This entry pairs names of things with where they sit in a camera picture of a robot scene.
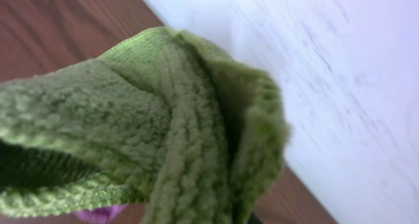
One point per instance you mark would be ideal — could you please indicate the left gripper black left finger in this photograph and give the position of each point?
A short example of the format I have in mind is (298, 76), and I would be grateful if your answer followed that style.
(29, 168)

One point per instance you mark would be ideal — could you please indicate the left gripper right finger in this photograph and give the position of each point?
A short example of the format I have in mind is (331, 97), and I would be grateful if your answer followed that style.
(253, 219)

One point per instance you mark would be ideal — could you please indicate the light green cloth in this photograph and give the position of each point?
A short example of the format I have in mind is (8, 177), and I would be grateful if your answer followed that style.
(166, 117)

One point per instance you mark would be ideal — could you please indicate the folded purple cloth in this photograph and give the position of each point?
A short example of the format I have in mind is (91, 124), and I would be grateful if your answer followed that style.
(100, 215)

